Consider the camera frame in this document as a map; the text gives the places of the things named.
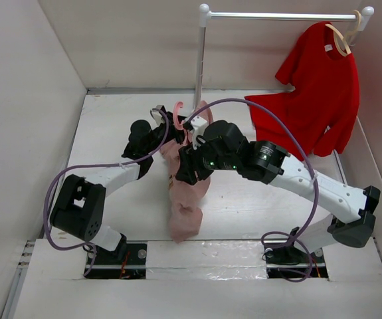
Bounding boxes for pink plastic hanger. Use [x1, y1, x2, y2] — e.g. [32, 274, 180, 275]
[172, 102, 185, 131]

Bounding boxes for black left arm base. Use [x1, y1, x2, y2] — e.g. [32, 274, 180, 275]
[84, 241, 147, 280]

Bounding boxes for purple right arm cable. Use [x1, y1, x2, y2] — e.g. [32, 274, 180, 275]
[183, 98, 320, 282]

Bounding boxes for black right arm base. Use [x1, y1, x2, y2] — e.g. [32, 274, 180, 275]
[260, 227, 328, 283]

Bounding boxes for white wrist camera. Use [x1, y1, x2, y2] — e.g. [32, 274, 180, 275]
[149, 104, 169, 126]
[183, 116, 209, 150]

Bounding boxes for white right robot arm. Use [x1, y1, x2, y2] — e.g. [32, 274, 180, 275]
[175, 120, 381, 261]

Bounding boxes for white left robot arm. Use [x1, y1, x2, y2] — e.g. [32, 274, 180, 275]
[49, 120, 186, 264]

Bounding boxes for pink t-shirt with print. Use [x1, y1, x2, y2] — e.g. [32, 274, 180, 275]
[159, 100, 214, 244]

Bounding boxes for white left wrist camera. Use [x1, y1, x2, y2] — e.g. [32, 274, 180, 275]
[149, 104, 169, 126]

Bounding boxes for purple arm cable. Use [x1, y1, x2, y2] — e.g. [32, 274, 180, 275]
[183, 98, 320, 282]
[43, 111, 170, 278]

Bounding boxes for beige wooden hanger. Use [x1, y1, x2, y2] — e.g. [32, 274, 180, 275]
[325, 10, 362, 56]

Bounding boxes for red t-shirt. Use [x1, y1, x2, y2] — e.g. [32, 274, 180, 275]
[245, 22, 359, 158]

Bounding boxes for silver clothes rack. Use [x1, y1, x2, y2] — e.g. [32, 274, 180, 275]
[193, 3, 375, 106]

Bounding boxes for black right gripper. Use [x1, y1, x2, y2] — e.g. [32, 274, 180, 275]
[175, 134, 238, 185]

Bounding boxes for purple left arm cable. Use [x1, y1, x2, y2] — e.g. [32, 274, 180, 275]
[43, 111, 170, 278]

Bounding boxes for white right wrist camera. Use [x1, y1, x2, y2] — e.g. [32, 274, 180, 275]
[183, 116, 209, 150]

